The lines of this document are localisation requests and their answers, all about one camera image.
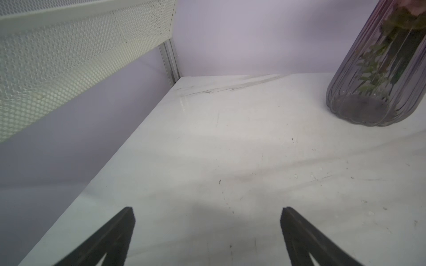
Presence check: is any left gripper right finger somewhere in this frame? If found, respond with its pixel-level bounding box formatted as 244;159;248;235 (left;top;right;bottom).
280;207;362;266

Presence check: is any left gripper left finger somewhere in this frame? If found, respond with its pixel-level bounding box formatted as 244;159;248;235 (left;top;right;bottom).
56;207;135;266

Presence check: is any sunflower in grey vase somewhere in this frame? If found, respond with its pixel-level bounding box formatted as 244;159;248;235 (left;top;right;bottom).
326;1;426;126

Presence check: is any white mesh two-tier shelf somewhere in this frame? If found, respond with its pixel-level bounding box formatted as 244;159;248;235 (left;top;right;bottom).
1;1;176;141

